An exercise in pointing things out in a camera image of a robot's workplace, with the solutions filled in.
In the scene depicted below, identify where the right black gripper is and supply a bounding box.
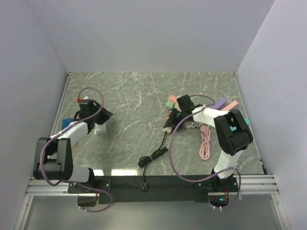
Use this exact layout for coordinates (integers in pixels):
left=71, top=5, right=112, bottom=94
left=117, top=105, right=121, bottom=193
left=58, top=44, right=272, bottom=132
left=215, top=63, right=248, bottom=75
left=165, top=108, right=187, bottom=132

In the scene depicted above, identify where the green plug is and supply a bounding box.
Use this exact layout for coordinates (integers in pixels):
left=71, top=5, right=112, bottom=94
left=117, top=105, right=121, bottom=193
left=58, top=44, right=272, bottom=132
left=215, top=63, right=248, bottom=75
left=165, top=100, right=175, bottom=110

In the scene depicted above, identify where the beige power strip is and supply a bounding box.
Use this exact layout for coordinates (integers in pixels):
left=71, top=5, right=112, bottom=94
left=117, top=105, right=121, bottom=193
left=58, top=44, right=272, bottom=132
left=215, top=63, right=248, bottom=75
left=162, top=102, right=180, bottom=134

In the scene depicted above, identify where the salmon plug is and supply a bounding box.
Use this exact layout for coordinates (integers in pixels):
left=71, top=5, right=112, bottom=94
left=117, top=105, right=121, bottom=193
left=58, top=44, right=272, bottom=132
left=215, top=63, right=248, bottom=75
left=168, top=95, right=177, bottom=103

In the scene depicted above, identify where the white plug adapter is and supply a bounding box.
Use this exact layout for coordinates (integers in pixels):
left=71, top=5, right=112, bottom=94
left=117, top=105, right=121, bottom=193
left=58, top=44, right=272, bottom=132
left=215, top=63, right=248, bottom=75
left=94, top=123, right=106, bottom=135

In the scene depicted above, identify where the blue cube adapter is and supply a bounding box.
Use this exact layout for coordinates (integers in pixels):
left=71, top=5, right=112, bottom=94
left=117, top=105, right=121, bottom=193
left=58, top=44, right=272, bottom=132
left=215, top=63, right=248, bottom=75
left=61, top=118, right=73, bottom=130

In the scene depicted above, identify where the purple power strip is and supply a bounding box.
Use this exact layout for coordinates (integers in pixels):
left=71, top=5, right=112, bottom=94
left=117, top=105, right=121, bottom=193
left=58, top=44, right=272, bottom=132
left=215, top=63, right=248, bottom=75
left=211, top=98, right=227, bottom=110

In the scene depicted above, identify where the pink cable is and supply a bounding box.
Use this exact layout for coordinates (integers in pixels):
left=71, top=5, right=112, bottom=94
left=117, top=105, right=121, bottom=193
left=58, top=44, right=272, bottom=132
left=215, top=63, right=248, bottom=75
left=199, top=126, right=213, bottom=161

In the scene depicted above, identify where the black power cable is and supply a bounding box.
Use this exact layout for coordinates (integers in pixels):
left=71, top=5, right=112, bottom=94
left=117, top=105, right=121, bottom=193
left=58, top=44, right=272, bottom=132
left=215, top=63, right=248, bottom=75
left=138, top=133, right=168, bottom=192

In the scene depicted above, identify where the teal power strip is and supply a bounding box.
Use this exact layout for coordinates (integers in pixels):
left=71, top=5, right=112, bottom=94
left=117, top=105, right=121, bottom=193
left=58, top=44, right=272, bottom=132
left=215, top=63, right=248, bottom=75
left=230, top=117, right=250, bottom=132

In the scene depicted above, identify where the pink power strip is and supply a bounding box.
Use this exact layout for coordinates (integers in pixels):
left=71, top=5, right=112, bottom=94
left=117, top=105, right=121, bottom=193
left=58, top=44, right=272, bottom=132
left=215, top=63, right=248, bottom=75
left=222, top=101, right=238, bottom=112

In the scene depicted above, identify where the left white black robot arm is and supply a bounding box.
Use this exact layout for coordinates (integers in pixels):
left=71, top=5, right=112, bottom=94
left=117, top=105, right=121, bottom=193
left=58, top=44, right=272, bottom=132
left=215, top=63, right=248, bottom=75
left=33, top=99, right=114, bottom=193

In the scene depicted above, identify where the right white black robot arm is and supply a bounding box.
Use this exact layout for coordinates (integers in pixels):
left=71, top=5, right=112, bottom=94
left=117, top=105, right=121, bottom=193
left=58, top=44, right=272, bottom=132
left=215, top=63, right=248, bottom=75
left=168, top=94, right=253, bottom=191

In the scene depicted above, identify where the black base bar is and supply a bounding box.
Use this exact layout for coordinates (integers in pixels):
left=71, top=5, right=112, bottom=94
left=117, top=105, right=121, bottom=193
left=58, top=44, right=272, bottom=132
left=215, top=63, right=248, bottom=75
left=67, top=174, right=240, bottom=204

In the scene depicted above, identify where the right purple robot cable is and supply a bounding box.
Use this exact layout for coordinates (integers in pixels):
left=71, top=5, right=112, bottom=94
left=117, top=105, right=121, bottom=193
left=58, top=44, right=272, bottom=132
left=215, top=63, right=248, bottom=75
left=169, top=94, right=241, bottom=211

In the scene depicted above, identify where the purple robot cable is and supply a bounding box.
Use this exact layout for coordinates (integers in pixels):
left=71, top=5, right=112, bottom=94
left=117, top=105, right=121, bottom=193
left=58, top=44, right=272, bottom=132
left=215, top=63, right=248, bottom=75
left=169, top=94, right=241, bottom=211
left=39, top=87, right=113, bottom=213

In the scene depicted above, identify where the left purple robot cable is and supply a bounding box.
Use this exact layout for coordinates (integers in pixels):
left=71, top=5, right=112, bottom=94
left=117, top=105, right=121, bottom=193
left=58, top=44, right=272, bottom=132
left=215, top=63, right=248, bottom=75
left=39, top=87, right=113, bottom=213

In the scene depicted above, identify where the aluminium rail frame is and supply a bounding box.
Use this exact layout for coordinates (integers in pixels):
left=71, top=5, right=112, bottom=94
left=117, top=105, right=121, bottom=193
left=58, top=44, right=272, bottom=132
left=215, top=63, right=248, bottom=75
left=25, top=71, right=279, bottom=196

